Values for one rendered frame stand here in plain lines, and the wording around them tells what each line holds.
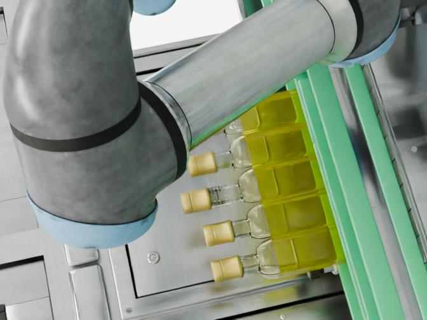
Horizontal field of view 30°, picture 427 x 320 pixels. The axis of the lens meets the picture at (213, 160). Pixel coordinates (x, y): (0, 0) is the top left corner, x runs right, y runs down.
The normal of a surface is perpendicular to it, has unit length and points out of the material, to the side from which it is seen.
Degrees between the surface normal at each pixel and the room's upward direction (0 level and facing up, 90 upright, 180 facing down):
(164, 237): 90
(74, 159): 81
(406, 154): 90
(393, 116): 90
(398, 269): 90
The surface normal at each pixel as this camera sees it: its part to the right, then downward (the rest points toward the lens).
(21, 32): -0.57, -0.26
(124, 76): 0.89, -0.04
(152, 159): 0.68, 0.14
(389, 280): 0.02, -0.33
